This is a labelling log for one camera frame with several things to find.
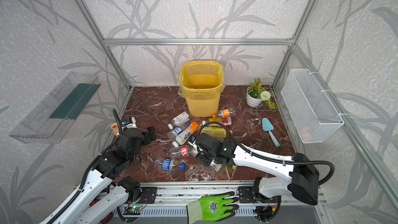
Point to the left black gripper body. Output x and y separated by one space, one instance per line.
148 135

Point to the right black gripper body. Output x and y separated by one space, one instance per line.
198 151

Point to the green label clear bottle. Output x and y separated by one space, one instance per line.
215 166

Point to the red label cola bottle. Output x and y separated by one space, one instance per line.
180 152

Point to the orange cap white label bottle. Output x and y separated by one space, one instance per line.
182 137

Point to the white label small bottle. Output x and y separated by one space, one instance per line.
178 120

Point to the blue label crushed bottle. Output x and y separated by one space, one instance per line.
167 164

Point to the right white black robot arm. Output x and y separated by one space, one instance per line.
295 176

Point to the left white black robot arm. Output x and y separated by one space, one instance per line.
78 207

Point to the yellow plastic waste bin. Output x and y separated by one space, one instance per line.
201 83

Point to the yellow label tea bottle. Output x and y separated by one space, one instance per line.
215 132

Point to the small terracotta vase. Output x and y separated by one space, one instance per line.
115 129

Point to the red yellow label bottle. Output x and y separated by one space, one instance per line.
226 121

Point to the clear bottle blue cap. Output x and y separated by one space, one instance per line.
175 130

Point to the orange label clear bottle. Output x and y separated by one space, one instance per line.
228 112

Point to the green black work glove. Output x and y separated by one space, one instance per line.
213 208

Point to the teal garden trowel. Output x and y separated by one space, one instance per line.
268 127

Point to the green circuit board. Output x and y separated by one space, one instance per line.
134 209

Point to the potted artificial flower plant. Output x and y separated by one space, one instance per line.
256 94

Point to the red spray bottle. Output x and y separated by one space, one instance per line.
107 218

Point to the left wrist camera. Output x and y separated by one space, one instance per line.
128 122

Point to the clear acrylic wall shelf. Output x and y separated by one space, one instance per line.
52 118

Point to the white wire mesh basket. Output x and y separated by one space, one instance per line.
312 112

